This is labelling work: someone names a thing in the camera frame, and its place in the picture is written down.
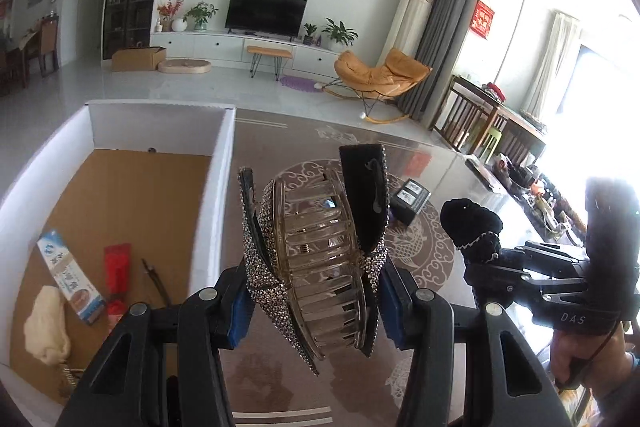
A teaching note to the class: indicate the red wall decoration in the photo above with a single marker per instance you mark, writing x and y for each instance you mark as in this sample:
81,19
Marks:
483,19

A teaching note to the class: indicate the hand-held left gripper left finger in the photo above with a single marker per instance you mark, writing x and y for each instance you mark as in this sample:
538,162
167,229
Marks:
237,317

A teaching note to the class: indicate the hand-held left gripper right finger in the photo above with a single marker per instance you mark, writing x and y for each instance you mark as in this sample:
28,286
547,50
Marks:
392,312

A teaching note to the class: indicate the white cardboard box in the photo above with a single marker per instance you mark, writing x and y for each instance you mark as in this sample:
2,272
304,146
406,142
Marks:
150,127

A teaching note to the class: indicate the rhinestone bow hair claw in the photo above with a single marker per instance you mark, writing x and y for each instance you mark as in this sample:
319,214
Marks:
320,267

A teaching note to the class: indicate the cream knit scrunchie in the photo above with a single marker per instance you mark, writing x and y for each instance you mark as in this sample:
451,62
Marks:
47,327

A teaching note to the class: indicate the wooden bench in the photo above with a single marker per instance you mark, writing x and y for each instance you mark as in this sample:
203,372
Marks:
269,52

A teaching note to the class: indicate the white round vase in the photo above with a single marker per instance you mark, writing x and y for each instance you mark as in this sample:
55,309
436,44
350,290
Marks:
179,25

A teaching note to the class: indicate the grey curtain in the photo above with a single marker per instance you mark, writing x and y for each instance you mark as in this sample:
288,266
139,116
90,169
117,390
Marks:
445,32

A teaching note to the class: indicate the dark patterned desktop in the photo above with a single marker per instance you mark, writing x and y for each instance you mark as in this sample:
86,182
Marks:
280,387

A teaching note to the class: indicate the flat screen television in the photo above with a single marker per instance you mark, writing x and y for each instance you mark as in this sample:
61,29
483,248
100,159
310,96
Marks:
265,14

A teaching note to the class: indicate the black printed box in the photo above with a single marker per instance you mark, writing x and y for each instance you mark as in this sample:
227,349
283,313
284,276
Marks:
410,207

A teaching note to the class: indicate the clear safety glasses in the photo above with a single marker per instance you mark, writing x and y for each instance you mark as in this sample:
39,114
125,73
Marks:
156,282

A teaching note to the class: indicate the gold pearl hair clip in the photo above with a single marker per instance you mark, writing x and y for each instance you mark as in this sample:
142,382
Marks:
70,379

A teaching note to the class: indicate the wooden dining chair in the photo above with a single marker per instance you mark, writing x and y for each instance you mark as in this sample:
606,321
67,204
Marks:
45,49

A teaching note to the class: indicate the red cloth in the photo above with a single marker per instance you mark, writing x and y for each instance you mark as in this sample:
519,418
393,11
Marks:
494,90

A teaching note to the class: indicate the white sheer curtain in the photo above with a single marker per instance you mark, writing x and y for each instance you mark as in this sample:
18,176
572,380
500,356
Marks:
552,62

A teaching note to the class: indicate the large potted plant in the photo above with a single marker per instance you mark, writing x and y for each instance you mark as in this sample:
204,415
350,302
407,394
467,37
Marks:
340,32

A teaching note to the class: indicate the orange lounge chair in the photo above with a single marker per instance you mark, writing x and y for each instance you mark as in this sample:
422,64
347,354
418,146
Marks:
380,77

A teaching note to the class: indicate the brown cardboard box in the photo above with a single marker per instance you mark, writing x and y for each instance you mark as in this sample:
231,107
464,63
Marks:
137,59

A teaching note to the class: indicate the clear plastic packet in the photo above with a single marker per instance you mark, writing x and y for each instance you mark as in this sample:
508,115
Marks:
485,174

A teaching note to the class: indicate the person's right hand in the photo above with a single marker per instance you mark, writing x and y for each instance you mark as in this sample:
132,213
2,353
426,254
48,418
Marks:
575,357

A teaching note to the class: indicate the purple floor mat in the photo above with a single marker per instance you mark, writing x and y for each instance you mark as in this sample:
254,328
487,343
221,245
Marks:
297,83

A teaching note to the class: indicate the beige pet bed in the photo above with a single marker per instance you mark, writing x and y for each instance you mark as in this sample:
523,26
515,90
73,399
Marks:
184,67

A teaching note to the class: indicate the small potted plant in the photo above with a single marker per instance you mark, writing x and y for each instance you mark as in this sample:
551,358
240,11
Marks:
309,32

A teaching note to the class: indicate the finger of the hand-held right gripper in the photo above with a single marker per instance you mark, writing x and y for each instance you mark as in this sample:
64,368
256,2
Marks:
550,259
505,279

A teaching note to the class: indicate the covered standing air conditioner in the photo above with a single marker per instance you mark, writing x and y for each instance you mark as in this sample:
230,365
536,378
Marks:
415,17

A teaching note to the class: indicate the green plant in vase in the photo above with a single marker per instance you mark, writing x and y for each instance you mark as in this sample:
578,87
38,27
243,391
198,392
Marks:
201,14

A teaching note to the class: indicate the green plastic stool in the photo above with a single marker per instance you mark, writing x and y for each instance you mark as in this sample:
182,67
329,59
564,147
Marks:
495,142

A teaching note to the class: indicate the red packet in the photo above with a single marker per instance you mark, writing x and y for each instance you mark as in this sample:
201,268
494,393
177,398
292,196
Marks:
117,272

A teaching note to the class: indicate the blue white ointment box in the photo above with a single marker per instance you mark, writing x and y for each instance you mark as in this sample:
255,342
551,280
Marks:
70,274

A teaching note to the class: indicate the white television cabinet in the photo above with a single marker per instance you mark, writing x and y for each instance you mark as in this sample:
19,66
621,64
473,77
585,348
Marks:
210,47

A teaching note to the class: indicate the wooden side table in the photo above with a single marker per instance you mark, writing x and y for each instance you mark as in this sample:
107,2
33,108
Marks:
520,127

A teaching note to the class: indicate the red flowers in vase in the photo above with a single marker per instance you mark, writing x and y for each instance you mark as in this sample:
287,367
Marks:
169,12

